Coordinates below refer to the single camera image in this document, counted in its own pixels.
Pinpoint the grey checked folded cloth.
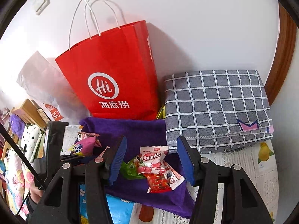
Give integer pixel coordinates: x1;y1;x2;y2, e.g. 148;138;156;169
164;70;274;154

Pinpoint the blue tissue pack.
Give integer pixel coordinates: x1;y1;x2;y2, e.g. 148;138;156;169
79;184;134;223

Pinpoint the brown wooden door frame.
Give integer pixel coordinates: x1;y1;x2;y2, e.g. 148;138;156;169
265;5;297;105

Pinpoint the fruit print tablecloth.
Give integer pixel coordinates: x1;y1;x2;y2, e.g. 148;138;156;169
60;124;280;224

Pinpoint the red Haidilao paper bag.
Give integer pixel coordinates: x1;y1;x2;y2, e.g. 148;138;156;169
55;20;160;120

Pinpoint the white strawberry candy packet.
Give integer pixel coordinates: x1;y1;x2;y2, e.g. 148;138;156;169
137;146;170;174

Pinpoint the red snack packet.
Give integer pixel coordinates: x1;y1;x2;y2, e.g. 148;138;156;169
143;167;185;194

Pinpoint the pink snack bag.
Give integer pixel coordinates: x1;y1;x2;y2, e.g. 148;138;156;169
69;131;102;156

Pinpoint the green triangular snack bag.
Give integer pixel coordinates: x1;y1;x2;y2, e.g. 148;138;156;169
120;155;145;180

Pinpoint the white Miniso plastic bag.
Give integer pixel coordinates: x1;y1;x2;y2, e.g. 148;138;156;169
17;52;90;124

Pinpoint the left hand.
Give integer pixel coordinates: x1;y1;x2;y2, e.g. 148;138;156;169
30;185;44;204

